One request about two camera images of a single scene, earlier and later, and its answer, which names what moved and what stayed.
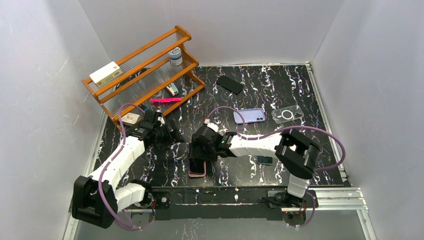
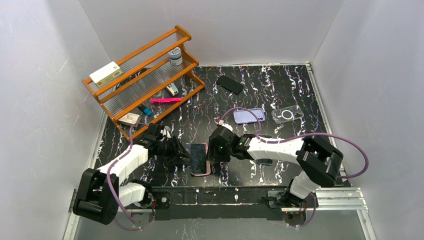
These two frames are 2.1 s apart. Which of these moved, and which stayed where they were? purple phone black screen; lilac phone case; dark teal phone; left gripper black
Moved: left gripper black
Stayed: purple phone black screen; lilac phone case; dark teal phone
